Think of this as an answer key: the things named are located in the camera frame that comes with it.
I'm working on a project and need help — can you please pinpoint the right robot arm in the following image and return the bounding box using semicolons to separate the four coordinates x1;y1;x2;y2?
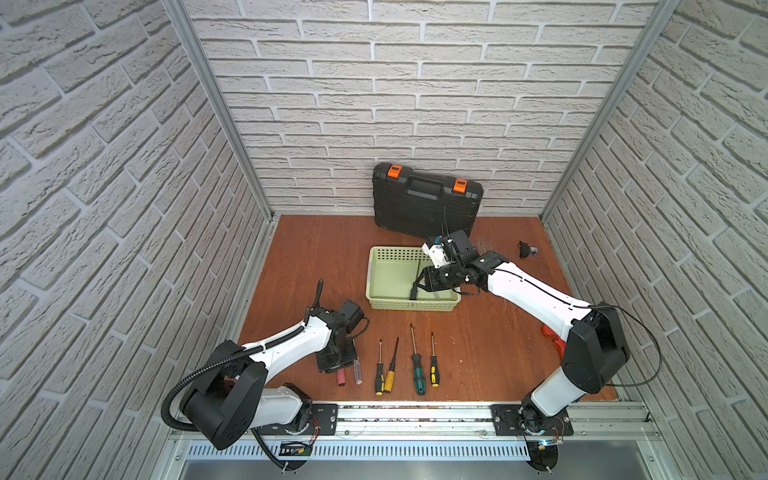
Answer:
415;245;631;435

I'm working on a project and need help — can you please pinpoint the black yellow dotted screwdriver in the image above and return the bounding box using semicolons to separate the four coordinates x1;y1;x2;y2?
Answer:
409;264;423;301

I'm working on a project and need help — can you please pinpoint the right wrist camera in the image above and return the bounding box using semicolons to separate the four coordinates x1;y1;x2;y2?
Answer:
422;229;479;268

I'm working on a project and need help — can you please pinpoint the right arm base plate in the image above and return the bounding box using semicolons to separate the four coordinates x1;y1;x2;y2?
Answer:
490;403;574;437

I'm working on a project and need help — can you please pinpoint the small black clamp object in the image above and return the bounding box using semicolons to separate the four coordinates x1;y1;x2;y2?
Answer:
518;241;539;259

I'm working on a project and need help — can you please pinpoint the black yellow Phillips screwdriver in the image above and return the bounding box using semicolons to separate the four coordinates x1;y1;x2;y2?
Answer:
430;334;440;388

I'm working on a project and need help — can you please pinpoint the light green perforated bin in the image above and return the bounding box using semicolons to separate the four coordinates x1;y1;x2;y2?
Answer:
366;246;461;312

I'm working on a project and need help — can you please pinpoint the red handled wrench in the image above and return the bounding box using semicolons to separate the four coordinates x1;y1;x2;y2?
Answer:
541;325;566;360

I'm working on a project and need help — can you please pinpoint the black plastic tool case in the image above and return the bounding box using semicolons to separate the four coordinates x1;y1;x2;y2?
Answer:
372;163;484;239

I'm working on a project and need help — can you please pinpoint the clear red handled screwdriver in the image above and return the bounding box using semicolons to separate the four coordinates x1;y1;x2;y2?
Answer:
353;359;363;385

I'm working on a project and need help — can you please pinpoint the orange handled black screwdriver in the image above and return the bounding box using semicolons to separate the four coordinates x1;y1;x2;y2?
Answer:
383;339;399;393

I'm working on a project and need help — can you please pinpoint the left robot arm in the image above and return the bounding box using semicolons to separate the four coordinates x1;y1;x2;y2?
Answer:
160;281;367;450

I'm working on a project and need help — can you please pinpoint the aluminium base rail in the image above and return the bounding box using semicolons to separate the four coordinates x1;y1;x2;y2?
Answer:
150;401;682;479

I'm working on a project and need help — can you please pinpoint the black yellow flathead screwdriver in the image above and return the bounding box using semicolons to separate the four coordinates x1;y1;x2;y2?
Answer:
374;340;385;396

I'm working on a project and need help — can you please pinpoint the green black Phillips screwdriver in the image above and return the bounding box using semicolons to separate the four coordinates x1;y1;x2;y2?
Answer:
410;325;426;396

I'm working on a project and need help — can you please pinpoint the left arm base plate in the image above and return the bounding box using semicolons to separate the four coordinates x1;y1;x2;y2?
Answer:
258;403;339;437

